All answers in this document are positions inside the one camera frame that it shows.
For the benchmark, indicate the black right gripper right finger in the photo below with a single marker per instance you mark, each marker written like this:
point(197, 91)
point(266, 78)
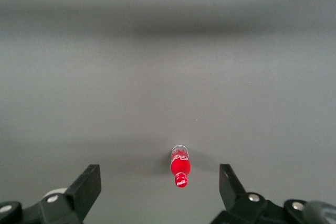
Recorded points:
point(233, 192)

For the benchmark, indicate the red cola bottle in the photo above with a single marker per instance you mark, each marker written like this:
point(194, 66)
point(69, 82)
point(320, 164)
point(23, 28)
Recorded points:
point(180, 166)

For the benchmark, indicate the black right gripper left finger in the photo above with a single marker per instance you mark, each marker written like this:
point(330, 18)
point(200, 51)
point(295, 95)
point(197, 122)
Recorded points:
point(84, 190)

